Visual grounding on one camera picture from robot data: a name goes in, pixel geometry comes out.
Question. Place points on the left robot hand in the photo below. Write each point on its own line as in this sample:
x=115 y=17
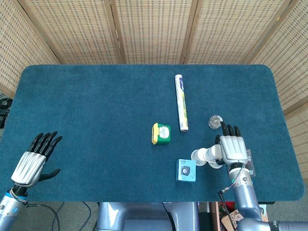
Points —
x=29 y=168

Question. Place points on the black floor equipment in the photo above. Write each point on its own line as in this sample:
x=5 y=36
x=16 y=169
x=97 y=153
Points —
x=4 y=103

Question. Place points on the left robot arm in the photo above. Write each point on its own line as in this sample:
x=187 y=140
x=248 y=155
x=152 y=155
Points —
x=9 y=211

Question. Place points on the grey robot torso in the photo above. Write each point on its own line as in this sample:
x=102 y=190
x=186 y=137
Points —
x=144 y=216

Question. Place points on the white paper cup large flower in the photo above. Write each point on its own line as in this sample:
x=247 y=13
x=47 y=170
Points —
x=213 y=165

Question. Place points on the red black coffee packet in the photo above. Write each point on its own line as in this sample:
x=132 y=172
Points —
x=250 y=168

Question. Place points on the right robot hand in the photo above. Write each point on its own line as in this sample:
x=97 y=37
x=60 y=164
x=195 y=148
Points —
x=233 y=149

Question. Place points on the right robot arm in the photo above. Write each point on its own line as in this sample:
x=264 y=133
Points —
x=245 y=199

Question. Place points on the teal table cloth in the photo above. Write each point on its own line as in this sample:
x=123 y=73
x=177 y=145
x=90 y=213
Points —
x=96 y=120

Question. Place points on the woven wooden folding screen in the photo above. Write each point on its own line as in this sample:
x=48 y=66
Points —
x=154 y=31

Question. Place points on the white and yellow tube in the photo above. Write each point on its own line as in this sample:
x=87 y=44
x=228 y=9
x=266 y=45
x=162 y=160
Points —
x=181 y=101

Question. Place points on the cartoon printed cardboard box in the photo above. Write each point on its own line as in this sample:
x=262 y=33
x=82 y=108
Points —
x=229 y=219

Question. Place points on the light blue speaker box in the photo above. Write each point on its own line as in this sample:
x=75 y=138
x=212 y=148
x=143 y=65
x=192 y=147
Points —
x=185 y=170

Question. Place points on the white floral paper cup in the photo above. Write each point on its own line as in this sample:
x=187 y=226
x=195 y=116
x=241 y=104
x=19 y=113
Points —
x=198 y=156
x=213 y=152

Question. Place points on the green box yellow lid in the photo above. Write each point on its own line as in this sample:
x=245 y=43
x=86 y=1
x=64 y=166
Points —
x=161 y=134

